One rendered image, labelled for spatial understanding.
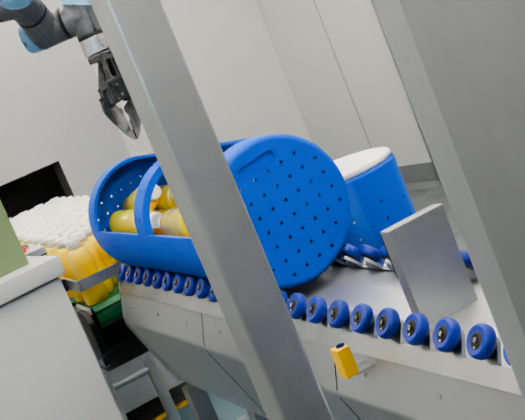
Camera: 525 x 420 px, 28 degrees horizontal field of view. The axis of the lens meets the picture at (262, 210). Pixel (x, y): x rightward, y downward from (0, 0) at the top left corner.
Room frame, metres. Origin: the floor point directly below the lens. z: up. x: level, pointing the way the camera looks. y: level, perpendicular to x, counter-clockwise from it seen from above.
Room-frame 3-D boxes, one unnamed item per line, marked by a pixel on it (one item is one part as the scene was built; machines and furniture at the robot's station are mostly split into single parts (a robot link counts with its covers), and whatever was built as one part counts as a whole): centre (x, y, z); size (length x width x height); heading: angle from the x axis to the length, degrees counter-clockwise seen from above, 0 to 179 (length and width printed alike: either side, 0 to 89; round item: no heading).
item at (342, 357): (1.49, -0.05, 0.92); 0.08 x 0.03 x 0.05; 112
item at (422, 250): (1.49, -0.19, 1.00); 0.10 x 0.04 x 0.15; 112
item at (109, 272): (2.80, 0.33, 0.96); 0.40 x 0.01 x 0.03; 112
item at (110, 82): (2.47, 0.20, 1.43); 0.09 x 0.08 x 0.12; 22
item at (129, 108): (2.48, 0.19, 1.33); 0.06 x 0.03 x 0.09; 22
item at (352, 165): (2.46, -0.20, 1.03); 0.28 x 0.28 x 0.01
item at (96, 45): (2.48, 0.20, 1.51); 0.08 x 0.08 x 0.05
